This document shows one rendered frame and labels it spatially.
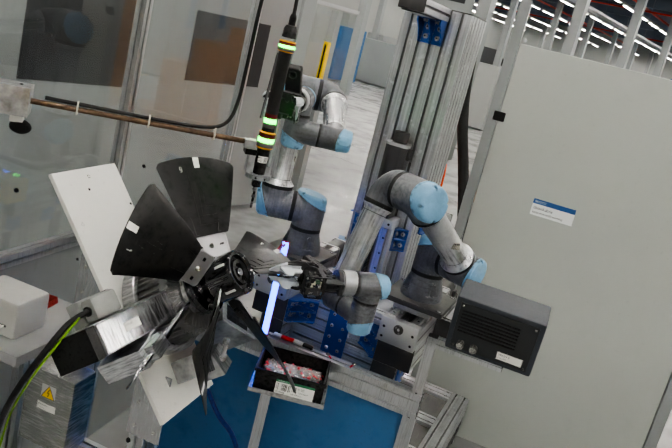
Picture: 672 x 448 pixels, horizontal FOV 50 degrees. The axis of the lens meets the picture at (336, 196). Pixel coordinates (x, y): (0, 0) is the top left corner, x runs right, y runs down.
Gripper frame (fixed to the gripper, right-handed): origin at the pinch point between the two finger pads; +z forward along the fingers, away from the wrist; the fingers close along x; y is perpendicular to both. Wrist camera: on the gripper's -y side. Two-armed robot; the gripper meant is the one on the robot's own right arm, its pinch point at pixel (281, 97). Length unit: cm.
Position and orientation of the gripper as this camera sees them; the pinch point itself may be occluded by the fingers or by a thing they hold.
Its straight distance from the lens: 195.5
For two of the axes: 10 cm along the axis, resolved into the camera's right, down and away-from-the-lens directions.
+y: -2.4, 9.4, 2.3
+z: -1.6, 1.9, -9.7
